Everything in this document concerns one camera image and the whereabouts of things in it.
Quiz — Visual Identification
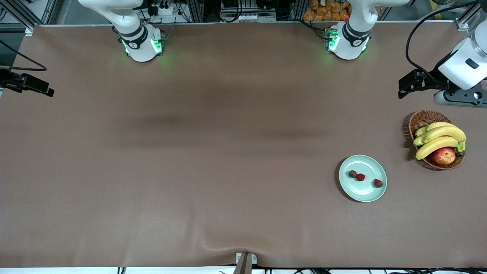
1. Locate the light green round plate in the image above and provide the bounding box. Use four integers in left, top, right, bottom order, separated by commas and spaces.
339, 155, 388, 202

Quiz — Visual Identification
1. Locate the brown wicker basket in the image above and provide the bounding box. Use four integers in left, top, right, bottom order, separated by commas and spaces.
408, 110, 466, 170

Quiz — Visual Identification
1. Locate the red yellow apple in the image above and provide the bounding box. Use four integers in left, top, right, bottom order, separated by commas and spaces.
432, 147, 457, 165

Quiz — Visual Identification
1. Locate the orange bread roll pile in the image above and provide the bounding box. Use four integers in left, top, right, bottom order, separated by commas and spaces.
303, 0, 352, 22

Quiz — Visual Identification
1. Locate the white power strip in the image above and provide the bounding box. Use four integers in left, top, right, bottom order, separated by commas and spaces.
150, 3, 176, 16

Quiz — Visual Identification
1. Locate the white terminal block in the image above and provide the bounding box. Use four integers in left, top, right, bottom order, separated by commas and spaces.
220, 13, 277, 23

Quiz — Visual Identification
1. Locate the brown table cloth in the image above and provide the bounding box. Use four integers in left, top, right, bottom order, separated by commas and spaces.
0, 21, 487, 269

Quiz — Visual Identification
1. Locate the black camera cable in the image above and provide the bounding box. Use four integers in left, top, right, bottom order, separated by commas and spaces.
405, 1, 481, 82
0, 39, 48, 73

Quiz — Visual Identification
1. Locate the aluminium frame profile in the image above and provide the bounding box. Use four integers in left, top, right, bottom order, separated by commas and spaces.
0, 0, 35, 37
455, 0, 487, 31

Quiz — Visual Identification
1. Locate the metal table edge bracket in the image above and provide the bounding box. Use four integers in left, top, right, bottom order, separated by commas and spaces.
233, 252, 258, 274

